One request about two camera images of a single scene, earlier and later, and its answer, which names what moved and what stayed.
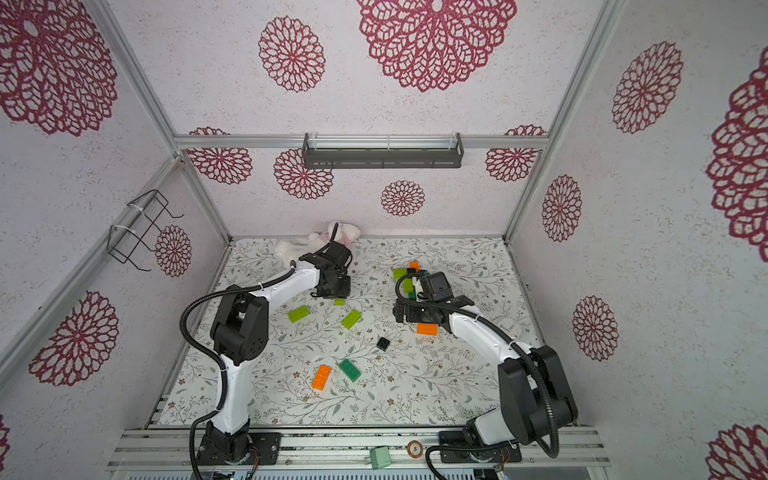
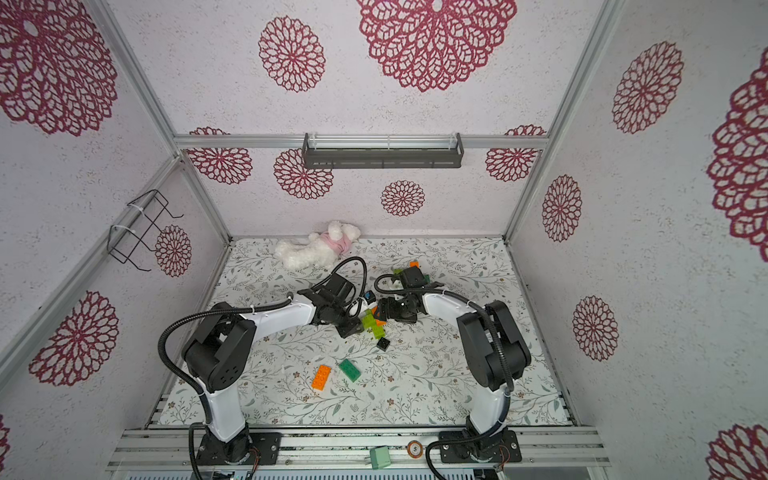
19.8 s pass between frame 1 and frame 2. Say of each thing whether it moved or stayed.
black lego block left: stayed
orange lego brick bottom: stayed
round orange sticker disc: stayed
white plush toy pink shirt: stayed
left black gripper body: moved
